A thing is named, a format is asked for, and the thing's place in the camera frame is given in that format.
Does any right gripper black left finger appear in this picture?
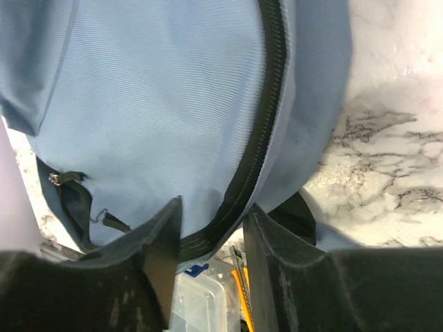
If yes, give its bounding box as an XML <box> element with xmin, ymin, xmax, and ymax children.
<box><xmin>1</xmin><ymin>197</ymin><xmax>182</xmax><ymax>331</ymax></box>

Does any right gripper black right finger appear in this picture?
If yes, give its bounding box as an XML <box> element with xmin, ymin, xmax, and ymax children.
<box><xmin>243</xmin><ymin>206</ymin><xmax>442</xmax><ymax>331</ymax></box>

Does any blue student backpack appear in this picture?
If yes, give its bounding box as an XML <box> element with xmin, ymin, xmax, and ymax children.
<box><xmin>1</xmin><ymin>1</ymin><xmax>352</xmax><ymax>270</ymax></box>

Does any yellow utility knife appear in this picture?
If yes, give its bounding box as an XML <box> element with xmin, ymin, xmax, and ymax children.
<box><xmin>229</xmin><ymin>246</ymin><xmax>255</xmax><ymax>332</ymax></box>

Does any clear plastic screw box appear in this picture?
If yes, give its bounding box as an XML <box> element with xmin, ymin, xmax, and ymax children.
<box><xmin>170</xmin><ymin>259</ymin><xmax>241</xmax><ymax>332</ymax></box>

